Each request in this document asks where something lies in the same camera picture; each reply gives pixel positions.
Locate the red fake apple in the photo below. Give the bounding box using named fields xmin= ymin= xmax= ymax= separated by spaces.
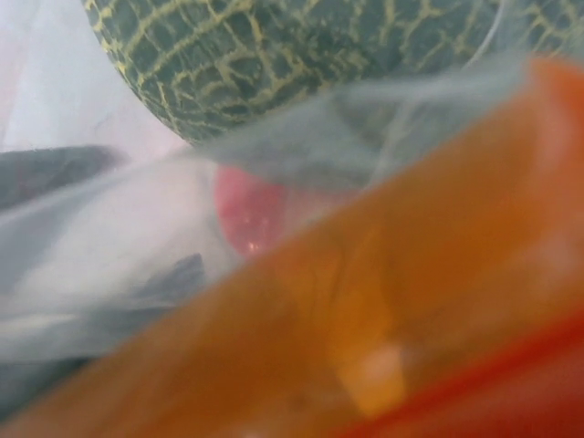
xmin=214 ymin=166 xmax=320 ymax=259

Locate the clear zip top bag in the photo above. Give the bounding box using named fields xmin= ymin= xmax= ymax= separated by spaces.
xmin=0 ymin=0 xmax=584 ymax=438

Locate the green netted fake melon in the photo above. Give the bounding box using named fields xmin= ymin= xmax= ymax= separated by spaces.
xmin=82 ymin=0 xmax=583 ymax=143

